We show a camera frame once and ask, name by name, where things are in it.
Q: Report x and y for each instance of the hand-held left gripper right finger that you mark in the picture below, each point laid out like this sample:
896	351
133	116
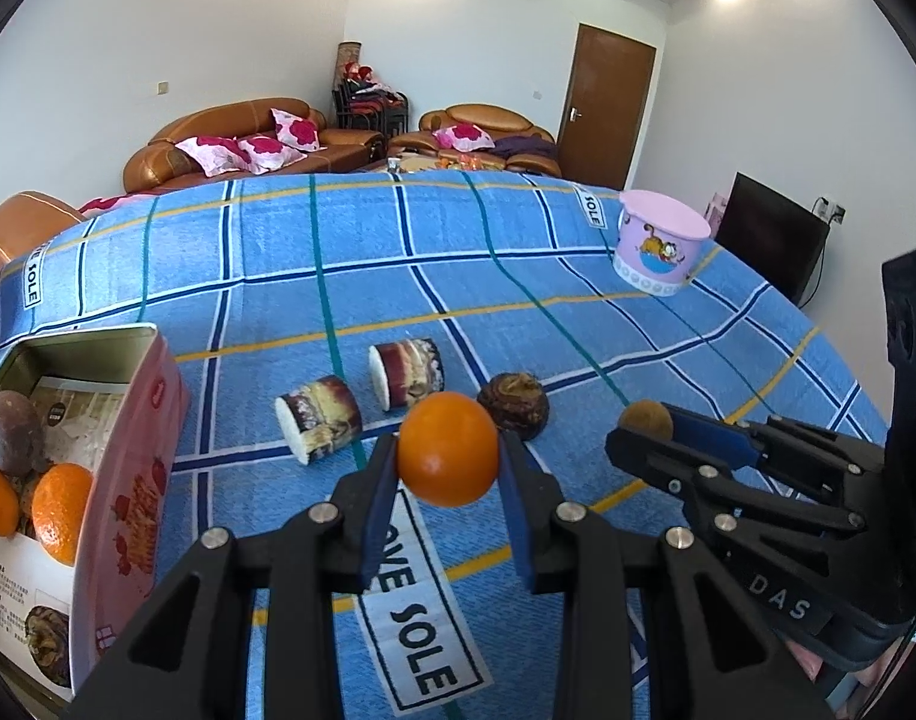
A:
518	517

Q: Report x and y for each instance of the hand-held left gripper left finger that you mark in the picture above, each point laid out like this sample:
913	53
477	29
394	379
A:
379	510

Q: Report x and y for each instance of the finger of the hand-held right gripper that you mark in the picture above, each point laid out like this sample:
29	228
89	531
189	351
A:
713	439
653	459

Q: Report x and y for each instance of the small brown round fruit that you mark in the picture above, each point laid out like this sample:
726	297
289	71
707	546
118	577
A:
641	416

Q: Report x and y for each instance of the large orange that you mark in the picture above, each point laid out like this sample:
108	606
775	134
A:
446	450

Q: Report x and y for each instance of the pink rectangular tin box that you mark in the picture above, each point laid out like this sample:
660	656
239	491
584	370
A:
128	540

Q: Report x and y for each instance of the purple passion fruit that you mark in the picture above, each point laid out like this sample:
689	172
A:
11	431

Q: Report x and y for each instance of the person's right forearm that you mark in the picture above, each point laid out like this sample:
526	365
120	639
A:
814	664

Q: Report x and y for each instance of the sugarcane piece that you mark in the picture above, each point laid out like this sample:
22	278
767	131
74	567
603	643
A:
319	416
409	375

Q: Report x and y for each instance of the dark brown water chestnut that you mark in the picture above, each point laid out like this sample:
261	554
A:
514	403

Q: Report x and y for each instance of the pink cartoon paper cup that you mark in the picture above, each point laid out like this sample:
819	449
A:
656	247

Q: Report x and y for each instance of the black television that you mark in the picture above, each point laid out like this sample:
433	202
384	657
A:
772	240

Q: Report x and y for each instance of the pink bag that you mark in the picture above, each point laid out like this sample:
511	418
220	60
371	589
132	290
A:
716	210

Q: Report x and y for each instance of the blue plaid tablecloth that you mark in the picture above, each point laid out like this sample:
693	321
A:
428	262

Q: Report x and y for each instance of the dark purple blanket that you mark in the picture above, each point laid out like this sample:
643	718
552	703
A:
521	145

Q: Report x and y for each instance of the brown wooden door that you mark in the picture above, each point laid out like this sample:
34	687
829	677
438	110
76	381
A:
604	112

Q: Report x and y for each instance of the wooden coffee table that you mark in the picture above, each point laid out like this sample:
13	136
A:
443	163

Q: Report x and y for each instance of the pink floral pillow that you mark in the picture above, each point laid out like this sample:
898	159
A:
210	151
461	136
113	203
269	147
296	127

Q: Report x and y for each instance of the brown leather armchair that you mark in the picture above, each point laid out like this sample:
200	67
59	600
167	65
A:
473	116

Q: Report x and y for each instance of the stacked dark chairs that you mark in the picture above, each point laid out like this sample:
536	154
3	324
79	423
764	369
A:
371	101

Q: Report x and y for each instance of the brown leather sofa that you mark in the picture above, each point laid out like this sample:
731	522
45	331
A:
165	157

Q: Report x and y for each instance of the orange leather chair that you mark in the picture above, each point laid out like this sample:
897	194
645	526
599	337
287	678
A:
15	232

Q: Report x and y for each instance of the wall socket with plug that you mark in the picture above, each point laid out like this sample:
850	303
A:
832	210

